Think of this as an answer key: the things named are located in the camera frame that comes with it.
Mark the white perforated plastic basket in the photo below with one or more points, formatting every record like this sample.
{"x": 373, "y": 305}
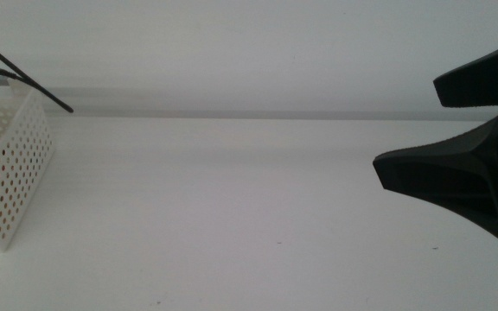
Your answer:
{"x": 15, "y": 173}

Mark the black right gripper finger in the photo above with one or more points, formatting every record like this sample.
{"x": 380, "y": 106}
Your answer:
{"x": 448, "y": 177}
{"x": 482, "y": 82}

